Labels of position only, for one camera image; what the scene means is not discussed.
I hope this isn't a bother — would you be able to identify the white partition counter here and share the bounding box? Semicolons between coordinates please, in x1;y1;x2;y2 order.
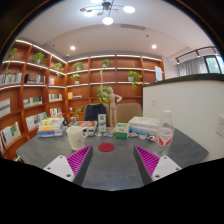
142;74;224;161

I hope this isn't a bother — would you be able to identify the tall white green carton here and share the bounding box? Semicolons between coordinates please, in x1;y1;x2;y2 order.
98;114;107;133

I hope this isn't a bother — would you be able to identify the clear plastic water bottle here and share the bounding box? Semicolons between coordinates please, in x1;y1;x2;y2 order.
155;110;175;156

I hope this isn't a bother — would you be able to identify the green white small box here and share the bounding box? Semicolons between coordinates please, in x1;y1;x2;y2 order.
115;123;130;138

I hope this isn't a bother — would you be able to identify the stack of colourful books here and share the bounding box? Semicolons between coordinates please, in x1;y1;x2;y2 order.
37;117;64;138

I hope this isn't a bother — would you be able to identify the dark blue chair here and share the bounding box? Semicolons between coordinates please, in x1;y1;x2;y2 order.
84;103;106;121

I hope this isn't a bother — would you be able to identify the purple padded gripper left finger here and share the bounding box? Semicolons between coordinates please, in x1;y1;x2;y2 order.
44;145;93;186

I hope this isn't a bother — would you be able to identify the beige chair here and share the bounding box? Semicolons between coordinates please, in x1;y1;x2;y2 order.
116;103;142;123

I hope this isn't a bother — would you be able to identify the wooden wall bookshelf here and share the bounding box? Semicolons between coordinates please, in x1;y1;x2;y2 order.
0;40;163;159

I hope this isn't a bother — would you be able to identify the wooden artist mannequin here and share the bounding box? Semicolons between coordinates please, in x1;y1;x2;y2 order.
100;86;122;127

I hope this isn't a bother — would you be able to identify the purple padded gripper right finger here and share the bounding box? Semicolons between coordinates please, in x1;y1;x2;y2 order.
133;145;181;185

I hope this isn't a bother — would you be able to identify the grey window curtain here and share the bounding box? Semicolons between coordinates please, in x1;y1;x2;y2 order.
177;57;208;76

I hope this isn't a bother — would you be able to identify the orange patterned flat box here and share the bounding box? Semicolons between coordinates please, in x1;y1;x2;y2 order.
75;121;97;136

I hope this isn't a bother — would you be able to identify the tall green potted plant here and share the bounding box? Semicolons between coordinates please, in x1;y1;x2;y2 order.
96;70;111;104

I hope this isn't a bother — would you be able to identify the red round coaster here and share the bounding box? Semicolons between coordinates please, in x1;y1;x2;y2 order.
98;143;114;152

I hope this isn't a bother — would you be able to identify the white ceramic mug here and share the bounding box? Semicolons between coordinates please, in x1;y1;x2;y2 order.
66;126;87;151

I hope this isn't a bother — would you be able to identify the stack of white boxes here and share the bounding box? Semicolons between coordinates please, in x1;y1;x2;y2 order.
128;116;160;135

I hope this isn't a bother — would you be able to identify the ceiling chandelier lamp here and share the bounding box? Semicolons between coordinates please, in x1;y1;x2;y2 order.
80;0;135;26

